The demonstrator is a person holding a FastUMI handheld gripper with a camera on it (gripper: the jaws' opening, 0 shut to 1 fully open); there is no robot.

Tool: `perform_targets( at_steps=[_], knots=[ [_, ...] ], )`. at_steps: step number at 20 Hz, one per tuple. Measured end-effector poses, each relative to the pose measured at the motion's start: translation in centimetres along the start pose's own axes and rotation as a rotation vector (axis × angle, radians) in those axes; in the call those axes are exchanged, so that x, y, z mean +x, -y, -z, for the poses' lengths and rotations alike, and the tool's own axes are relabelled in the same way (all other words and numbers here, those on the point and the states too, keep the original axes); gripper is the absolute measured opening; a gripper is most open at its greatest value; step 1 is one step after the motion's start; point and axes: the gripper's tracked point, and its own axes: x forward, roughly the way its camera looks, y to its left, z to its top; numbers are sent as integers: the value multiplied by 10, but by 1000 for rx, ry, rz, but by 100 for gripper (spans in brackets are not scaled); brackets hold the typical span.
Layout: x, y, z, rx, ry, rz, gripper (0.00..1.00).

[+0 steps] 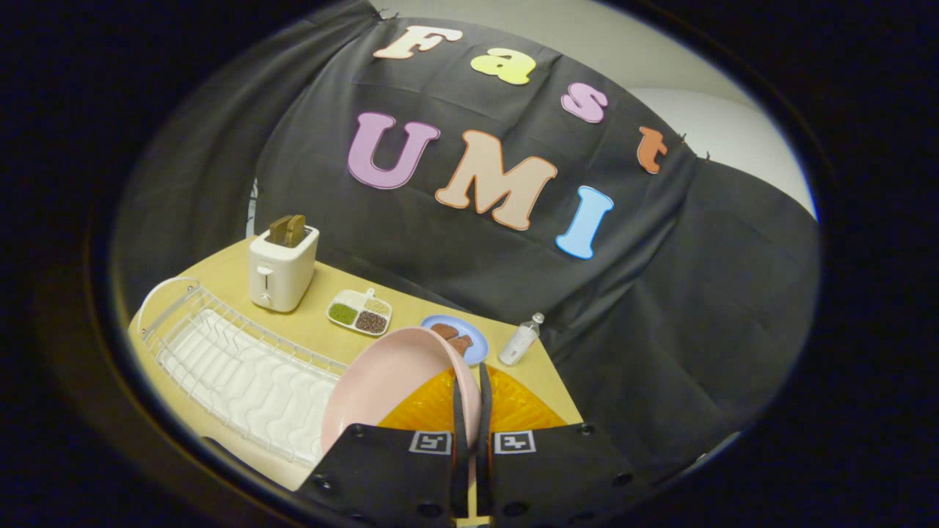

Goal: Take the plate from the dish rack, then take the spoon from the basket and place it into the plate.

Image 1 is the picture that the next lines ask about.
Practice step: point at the white toaster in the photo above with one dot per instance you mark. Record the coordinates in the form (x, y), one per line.
(282, 271)

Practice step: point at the blue plate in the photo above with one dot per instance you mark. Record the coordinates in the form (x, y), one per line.
(475, 345)

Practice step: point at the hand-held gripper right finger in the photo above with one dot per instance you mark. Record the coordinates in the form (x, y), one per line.
(485, 433)

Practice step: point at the pink plate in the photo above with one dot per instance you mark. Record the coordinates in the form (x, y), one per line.
(381, 389)

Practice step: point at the brown cookie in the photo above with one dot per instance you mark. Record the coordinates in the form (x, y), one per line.
(444, 331)
(461, 343)

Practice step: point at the clear plastic bottle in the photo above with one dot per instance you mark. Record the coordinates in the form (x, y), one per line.
(519, 342)

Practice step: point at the brown toast slice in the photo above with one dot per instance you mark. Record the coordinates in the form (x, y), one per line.
(279, 230)
(297, 229)

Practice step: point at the black backdrop cloth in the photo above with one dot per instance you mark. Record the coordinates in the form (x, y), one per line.
(469, 242)

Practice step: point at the white divided snack tray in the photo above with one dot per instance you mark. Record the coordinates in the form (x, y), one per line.
(359, 312)

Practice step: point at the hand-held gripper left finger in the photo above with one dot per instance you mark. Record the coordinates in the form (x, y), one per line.
(460, 433)

